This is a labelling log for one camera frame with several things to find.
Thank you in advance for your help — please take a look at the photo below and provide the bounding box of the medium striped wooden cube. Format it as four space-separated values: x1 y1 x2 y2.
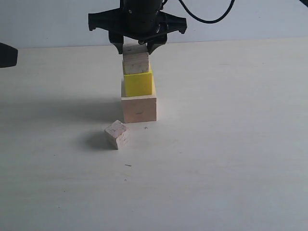
122 43 150 75

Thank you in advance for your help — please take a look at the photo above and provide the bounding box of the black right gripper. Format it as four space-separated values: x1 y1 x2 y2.
88 0 187 55

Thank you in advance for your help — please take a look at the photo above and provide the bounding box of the yellow cube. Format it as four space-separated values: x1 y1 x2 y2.
123 65 154 97

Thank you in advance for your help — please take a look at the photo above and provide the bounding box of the small wooden cube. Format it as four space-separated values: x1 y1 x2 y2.
104 120 129 150

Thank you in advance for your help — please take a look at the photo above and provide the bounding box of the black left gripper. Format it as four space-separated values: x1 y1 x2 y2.
0 43 18 68

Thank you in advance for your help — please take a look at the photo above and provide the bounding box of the large plain wooden cube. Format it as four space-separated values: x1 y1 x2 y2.
121 80 157 124

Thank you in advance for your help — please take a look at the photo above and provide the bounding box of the black right camera cable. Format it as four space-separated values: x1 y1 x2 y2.
178 0 236 24

